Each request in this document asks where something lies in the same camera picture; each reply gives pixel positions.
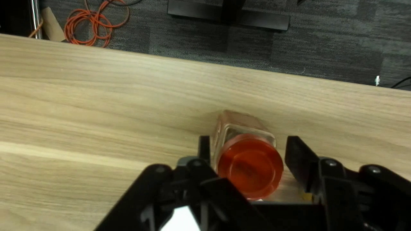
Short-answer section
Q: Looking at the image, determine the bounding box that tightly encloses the orange-capped brown spice bottle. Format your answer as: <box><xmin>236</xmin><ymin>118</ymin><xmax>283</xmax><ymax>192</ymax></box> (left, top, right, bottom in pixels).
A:
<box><xmin>210</xmin><ymin>109</ymin><xmax>287</xmax><ymax>202</ymax></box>

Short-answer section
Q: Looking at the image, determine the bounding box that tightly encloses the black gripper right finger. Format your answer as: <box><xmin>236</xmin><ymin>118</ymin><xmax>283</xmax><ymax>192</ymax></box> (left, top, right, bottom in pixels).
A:
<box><xmin>286</xmin><ymin>134</ymin><xmax>411</xmax><ymax>231</ymax></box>

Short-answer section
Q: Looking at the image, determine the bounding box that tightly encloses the cardboard piece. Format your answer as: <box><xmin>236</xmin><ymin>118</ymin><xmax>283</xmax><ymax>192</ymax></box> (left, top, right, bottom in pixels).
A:
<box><xmin>40</xmin><ymin>5</ymin><xmax>69</xmax><ymax>42</ymax></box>

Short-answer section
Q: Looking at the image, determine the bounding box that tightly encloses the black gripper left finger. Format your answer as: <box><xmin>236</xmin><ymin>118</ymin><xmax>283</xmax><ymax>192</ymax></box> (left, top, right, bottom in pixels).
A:
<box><xmin>94</xmin><ymin>134</ymin><xmax>275</xmax><ymax>231</ymax></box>

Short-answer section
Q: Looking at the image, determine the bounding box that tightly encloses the orange cable coil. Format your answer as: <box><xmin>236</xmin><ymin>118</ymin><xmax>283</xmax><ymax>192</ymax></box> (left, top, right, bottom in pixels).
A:
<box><xmin>64</xmin><ymin>0</ymin><xmax>133</xmax><ymax>47</ymax></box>

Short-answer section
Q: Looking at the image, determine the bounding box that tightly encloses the white metal rod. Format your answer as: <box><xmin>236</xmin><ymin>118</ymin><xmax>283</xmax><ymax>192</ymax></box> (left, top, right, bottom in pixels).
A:
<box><xmin>29</xmin><ymin>0</ymin><xmax>42</xmax><ymax>38</ymax></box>

